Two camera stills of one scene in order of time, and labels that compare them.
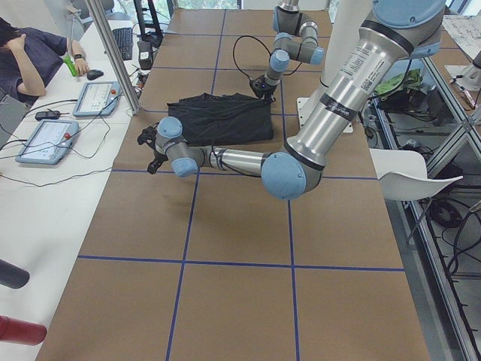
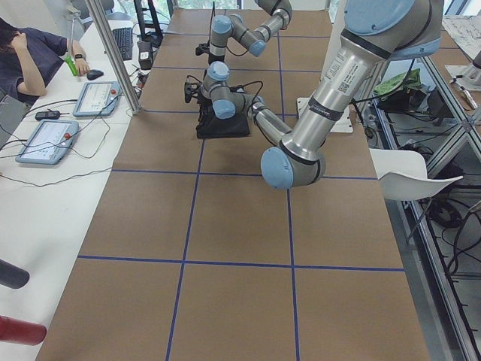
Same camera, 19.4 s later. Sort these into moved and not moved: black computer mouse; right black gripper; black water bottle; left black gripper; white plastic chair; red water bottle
Moved: right black gripper; left black gripper
Not moved: red water bottle; black water bottle; black computer mouse; white plastic chair
